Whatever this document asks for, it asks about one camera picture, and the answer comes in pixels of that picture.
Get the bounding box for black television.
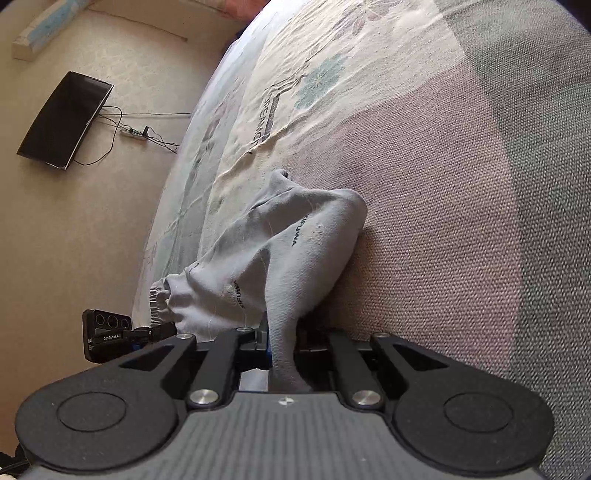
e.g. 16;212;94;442
17;71;115;172

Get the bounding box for grey pants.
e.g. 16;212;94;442
148;168;369;394

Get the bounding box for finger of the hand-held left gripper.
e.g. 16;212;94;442
130;323;177;345

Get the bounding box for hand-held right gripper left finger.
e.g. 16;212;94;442
119;326;270;409

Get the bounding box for white air conditioner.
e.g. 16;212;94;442
11;0;95;61

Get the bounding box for black television cable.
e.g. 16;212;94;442
74;105;194;167

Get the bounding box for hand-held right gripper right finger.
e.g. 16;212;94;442
295;327;450;409

